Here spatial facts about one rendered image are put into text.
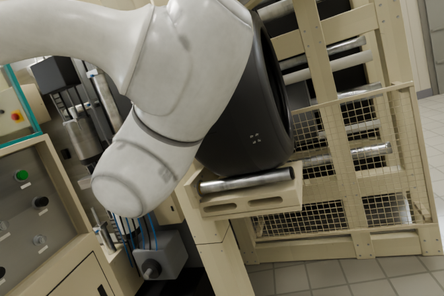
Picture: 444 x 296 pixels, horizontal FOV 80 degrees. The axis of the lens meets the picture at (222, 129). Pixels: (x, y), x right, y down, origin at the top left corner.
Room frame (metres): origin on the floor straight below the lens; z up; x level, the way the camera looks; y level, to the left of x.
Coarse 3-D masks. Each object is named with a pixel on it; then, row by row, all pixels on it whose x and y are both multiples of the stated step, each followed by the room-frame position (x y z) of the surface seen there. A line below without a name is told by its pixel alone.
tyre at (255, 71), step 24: (264, 48) 1.15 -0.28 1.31; (264, 72) 0.74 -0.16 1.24; (240, 96) 0.70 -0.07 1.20; (264, 96) 0.71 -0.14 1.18; (240, 120) 0.70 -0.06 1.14; (264, 120) 0.70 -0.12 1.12; (288, 120) 1.05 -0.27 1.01; (216, 144) 0.75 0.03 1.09; (240, 144) 0.73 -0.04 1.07; (264, 144) 0.72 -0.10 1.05; (288, 144) 0.81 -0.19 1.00; (216, 168) 0.81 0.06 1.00; (240, 168) 0.81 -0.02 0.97; (264, 168) 0.82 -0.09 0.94
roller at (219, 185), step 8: (280, 168) 0.82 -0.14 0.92; (288, 168) 0.81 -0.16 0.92; (232, 176) 0.89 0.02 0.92; (240, 176) 0.87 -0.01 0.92; (248, 176) 0.85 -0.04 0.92; (256, 176) 0.84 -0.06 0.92; (264, 176) 0.83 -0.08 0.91; (272, 176) 0.82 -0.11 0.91; (280, 176) 0.81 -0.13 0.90; (288, 176) 0.80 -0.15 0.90; (200, 184) 0.92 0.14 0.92; (208, 184) 0.91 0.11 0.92; (216, 184) 0.89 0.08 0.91; (224, 184) 0.88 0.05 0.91; (232, 184) 0.87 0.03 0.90; (240, 184) 0.86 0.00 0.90; (248, 184) 0.85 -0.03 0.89; (256, 184) 0.84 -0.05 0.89; (200, 192) 0.92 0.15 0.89; (208, 192) 0.91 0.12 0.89
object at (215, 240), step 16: (112, 0) 1.03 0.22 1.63; (128, 0) 1.00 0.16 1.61; (144, 0) 1.07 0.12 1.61; (176, 192) 1.04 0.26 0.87; (192, 224) 1.04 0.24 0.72; (208, 224) 1.01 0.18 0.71; (224, 224) 1.07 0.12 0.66; (208, 240) 1.02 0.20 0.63; (224, 240) 1.02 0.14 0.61; (208, 256) 1.03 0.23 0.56; (224, 256) 1.00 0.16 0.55; (240, 256) 1.11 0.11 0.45; (208, 272) 1.04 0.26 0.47; (224, 272) 1.01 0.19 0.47; (240, 272) 1.06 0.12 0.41; (224, 288) 1.02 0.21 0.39; (240, 288) 1.01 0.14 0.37
